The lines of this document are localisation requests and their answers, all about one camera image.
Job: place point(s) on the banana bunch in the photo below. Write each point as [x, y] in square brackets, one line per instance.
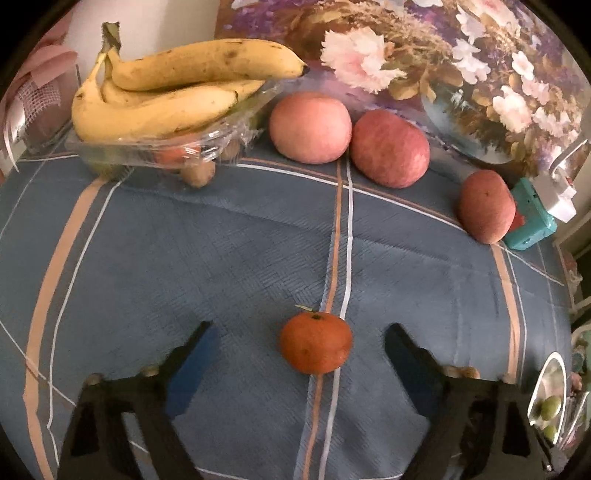
[173, 91]

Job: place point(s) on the small orange tangerine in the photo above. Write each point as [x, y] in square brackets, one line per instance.
[316, 343]

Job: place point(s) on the floral painting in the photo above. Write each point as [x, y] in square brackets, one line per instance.
[489, 79]

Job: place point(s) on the clear plastic fruit tray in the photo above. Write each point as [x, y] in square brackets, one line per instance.
[223, 142]

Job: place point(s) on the pink apple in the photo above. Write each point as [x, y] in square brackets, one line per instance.
[310, 128]

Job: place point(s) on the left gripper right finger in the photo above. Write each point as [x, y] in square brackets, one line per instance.
[484, 422]

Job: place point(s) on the middle red apple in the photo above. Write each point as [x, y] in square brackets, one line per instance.
[389, 150]

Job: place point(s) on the teal plastic box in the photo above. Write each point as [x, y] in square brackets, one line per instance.
[532, 223]

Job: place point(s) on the pink flower bouquet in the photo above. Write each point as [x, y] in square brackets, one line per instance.
[37, 107]

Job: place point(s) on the blue plaid tablecloth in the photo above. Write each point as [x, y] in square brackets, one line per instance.
[109, 277]

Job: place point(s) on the green mango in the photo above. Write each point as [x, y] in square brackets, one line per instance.
[550, 408]
[550, 433]

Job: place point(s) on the large red apple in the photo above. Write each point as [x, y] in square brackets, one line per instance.
[486, 207]

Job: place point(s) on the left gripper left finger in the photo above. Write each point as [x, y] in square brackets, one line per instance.
[96, 445]

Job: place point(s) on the large steel bowl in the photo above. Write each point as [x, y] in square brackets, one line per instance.
[551, 381]

